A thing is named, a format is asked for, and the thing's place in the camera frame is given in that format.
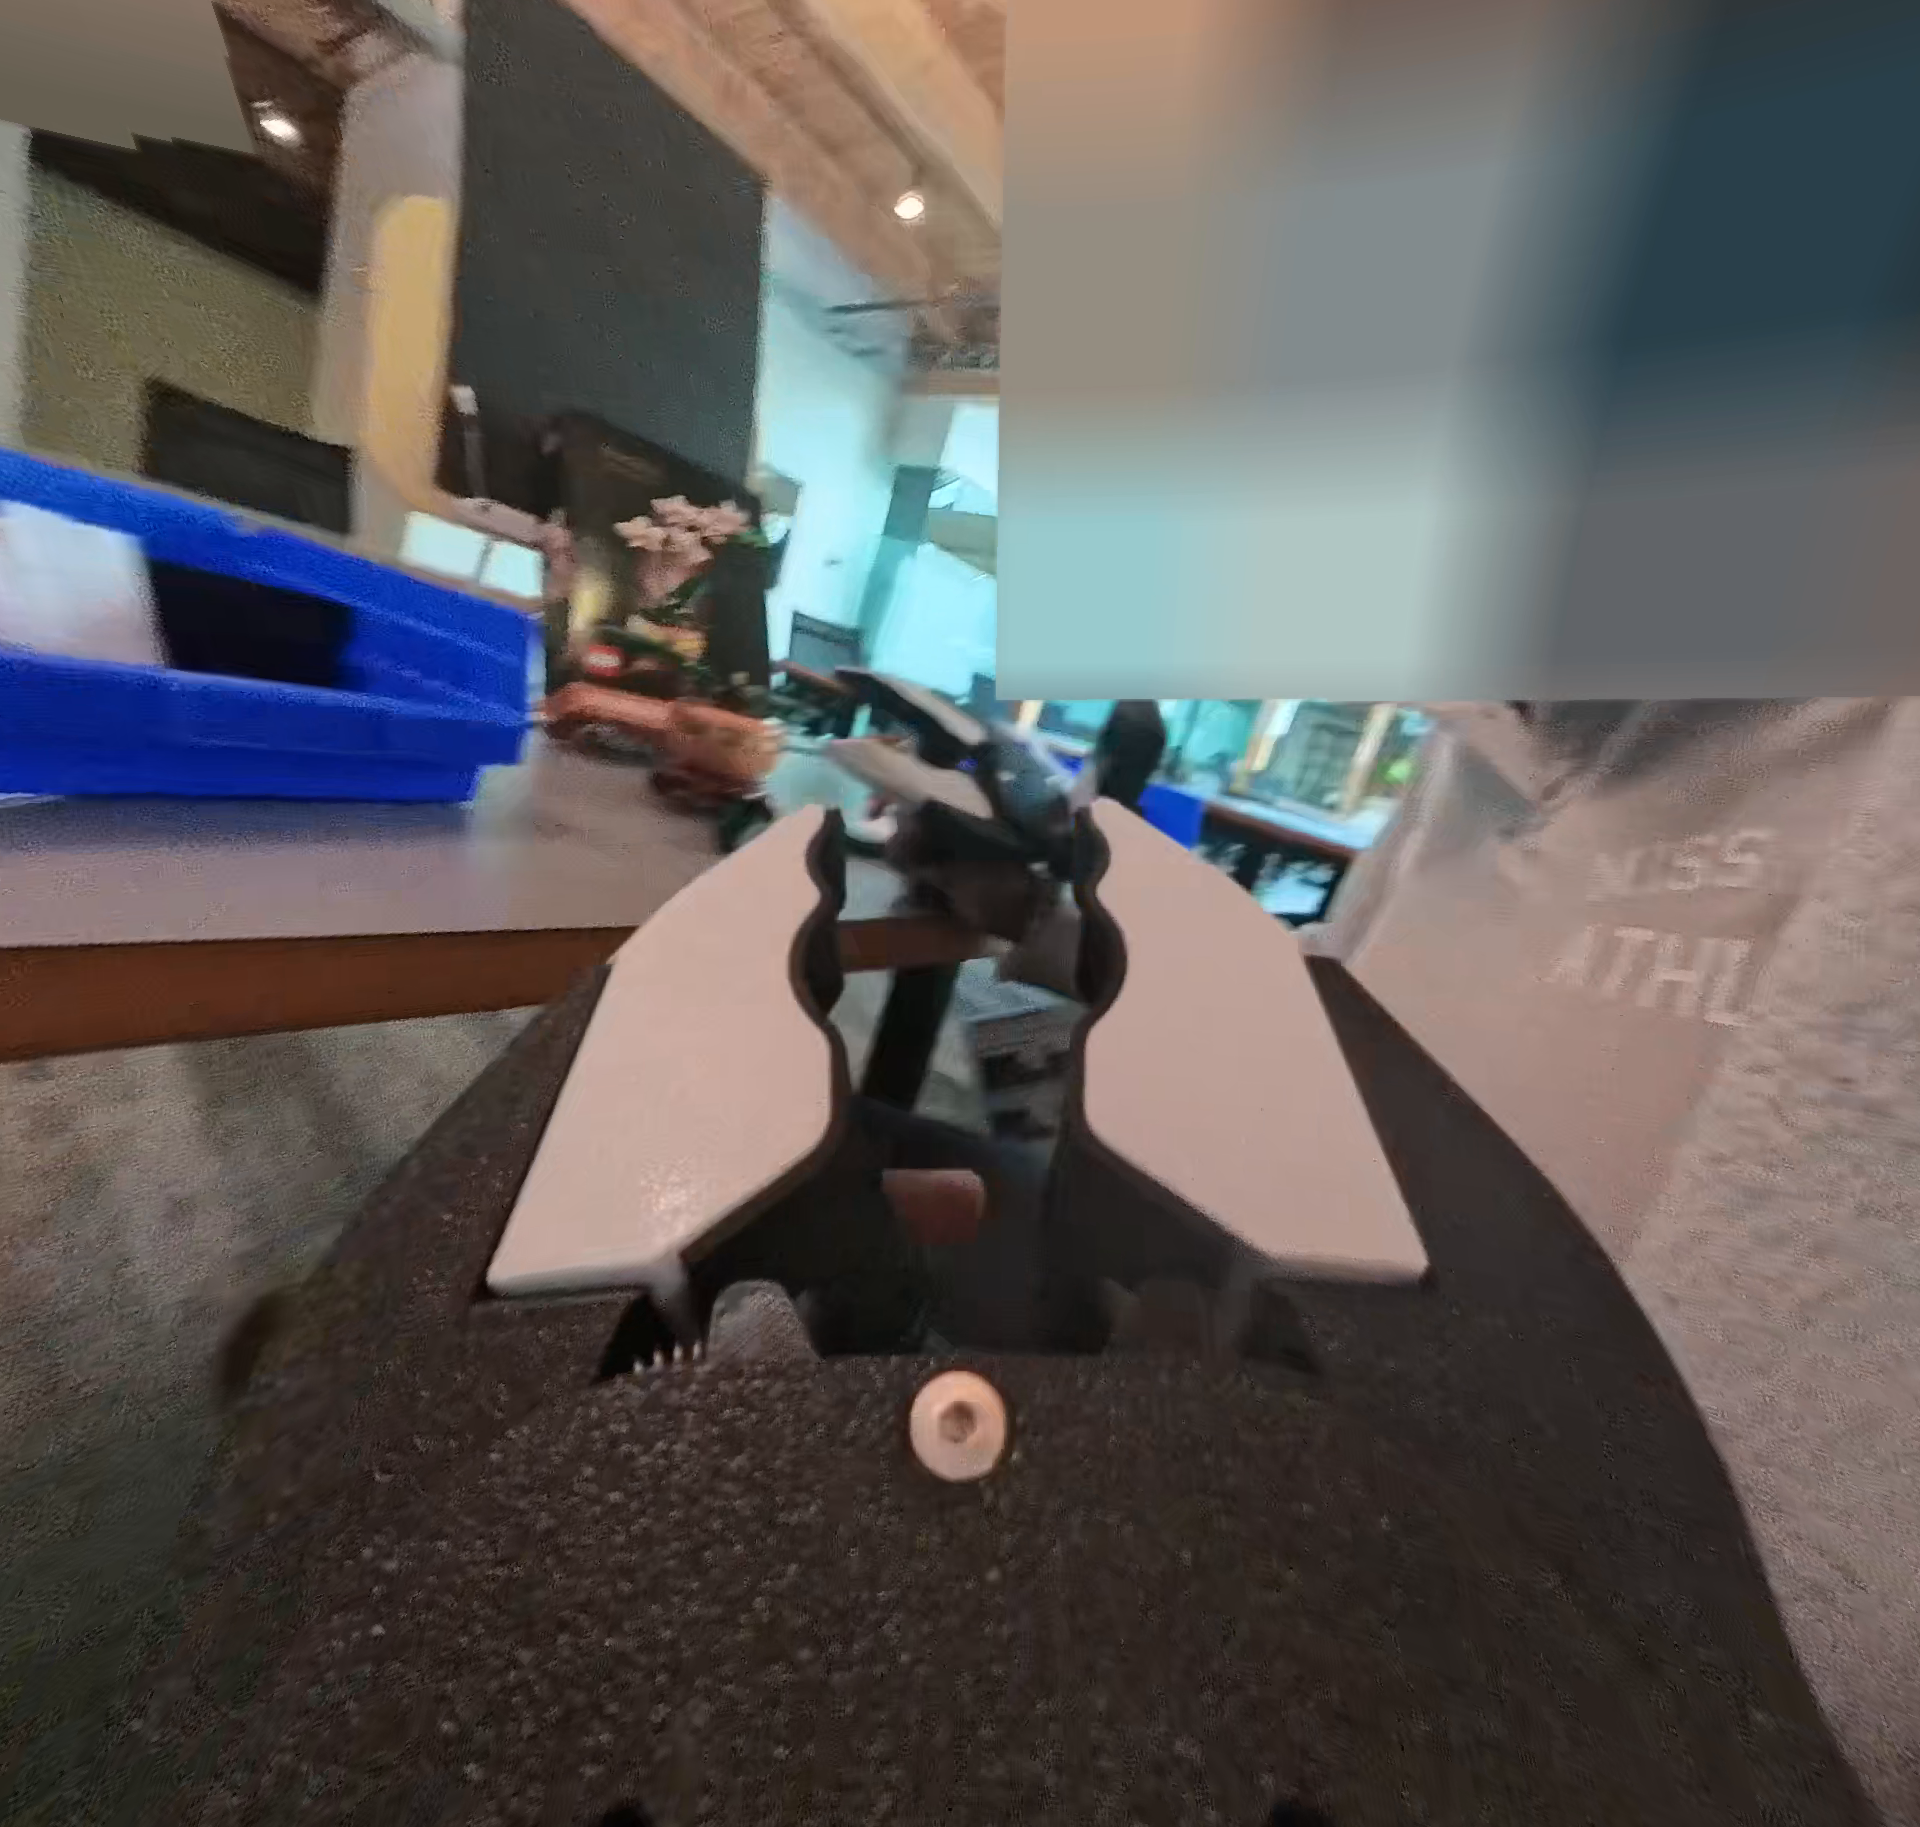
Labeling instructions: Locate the white plastic bag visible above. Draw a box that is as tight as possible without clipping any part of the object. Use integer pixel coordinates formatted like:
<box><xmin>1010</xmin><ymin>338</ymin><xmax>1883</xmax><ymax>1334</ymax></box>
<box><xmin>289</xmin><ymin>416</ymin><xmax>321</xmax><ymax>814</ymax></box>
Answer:
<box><xmin>0</xmin><ymin>504</ymin><xmax>165</xmax><ymax>665</ymax></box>

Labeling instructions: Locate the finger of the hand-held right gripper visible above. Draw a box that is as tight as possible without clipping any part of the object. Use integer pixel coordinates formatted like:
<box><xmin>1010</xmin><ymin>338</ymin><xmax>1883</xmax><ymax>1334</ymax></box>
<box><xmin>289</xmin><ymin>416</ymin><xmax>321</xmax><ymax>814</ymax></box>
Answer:
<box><xmin>847</xmin><ymin>743</ymin><xmax>981</xmax><ymax>814</ymax></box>
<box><xmin>833</xmin><ymin>669</ymin><xmax>997</xmax><ymax>760</ymax></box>

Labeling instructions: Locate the dark orchid print box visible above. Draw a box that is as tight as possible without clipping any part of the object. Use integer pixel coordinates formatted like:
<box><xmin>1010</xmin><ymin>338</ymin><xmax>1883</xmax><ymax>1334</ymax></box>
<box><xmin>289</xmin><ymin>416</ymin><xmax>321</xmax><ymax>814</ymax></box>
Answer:
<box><xmin>541</xmin><ymin>408</ymin><xmax>775</xmax><ymax>706</ymax></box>

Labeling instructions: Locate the pink toy flower pot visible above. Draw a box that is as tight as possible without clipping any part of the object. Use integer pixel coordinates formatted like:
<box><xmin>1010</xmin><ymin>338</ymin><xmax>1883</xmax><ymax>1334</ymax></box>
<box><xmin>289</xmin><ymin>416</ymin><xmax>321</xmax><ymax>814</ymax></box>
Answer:
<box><xmin>647</xmin><ymin>691</ymin><xmax>839</xmax><ymax>814</ymax></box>

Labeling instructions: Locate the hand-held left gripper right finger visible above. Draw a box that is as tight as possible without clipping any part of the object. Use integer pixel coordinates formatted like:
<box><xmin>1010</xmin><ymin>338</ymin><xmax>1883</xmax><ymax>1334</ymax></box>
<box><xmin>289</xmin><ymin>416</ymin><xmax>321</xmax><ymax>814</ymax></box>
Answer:
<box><xmin>1032</xmin><ymin>805</ymin><xmax>1428</xmax><ymax>1299</ymax></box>

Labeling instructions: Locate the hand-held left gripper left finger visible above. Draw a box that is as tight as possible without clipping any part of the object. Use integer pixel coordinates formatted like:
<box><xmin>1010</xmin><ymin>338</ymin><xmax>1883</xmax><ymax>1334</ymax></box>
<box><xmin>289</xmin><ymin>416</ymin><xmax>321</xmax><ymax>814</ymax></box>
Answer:
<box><xmin>489</xmin><ymin>805</ymin><xmax>903</xmax><ymax>1299</ymax></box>

